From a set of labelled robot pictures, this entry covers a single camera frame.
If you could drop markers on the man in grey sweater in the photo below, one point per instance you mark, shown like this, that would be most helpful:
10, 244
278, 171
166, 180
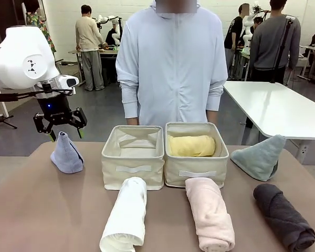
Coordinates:
274, 44

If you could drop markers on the dark grey towel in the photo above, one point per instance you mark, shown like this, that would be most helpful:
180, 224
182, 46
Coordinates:
283, 218

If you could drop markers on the man in black t-shirt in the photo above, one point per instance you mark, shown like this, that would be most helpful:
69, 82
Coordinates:
235, 31

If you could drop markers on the background workbench table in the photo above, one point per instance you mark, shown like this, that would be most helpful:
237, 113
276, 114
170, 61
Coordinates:
109, 52

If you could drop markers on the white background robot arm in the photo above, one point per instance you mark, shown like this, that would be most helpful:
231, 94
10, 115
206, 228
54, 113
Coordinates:
248, 29
113, 26

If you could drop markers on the white table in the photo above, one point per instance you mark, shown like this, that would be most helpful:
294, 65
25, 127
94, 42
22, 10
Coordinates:
275, 107

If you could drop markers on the woman in floral dress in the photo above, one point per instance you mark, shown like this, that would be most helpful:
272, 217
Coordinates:
40, 23

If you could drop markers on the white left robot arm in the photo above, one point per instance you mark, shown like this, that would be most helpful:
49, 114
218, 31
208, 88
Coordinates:
18, 60

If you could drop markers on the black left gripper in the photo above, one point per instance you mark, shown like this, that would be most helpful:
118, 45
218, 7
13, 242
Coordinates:
55, 106

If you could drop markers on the person's right hand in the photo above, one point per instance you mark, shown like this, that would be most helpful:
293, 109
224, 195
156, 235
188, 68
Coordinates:
133, 121

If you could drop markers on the white height-adjustable desk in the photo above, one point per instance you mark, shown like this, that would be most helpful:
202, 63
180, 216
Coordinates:
312, 61

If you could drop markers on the person's right forearm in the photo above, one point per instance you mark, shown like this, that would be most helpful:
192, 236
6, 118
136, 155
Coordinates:
130, 101

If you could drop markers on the person in pale hooded jacket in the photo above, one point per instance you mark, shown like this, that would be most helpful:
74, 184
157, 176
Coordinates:
170, 65

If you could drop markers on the person's left hand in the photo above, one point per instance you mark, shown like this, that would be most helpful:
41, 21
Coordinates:
212, 116

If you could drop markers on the man in beige sweater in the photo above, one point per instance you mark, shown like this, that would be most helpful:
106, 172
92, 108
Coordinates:
88, 36

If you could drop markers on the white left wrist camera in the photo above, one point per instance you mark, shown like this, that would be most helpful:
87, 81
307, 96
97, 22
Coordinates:
69, 81

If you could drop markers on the black tripod stand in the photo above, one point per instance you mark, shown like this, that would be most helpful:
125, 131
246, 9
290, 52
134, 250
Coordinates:
0, 115

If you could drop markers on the lavender cone-folded towel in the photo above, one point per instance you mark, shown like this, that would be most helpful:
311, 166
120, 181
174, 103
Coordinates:
65, 157

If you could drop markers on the person's left forearm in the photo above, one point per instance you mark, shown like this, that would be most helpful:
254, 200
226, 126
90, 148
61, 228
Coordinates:
214, 97

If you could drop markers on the white towel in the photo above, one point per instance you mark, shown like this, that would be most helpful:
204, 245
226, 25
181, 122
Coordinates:
126, 218

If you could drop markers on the teal cone-folded towel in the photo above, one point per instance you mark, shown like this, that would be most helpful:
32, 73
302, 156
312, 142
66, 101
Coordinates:
260, 160

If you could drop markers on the pink towel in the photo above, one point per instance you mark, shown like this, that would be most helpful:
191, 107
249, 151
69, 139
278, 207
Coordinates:
210, 215

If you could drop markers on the beige fabric storage bin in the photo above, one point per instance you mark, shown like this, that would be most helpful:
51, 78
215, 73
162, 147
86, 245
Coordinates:
197, 173
132, 170

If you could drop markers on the black tripod with phone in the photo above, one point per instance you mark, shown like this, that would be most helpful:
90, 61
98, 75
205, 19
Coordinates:
283, 44

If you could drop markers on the yellow rolled towel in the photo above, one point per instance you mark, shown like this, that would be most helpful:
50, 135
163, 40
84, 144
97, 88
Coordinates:
191, 147

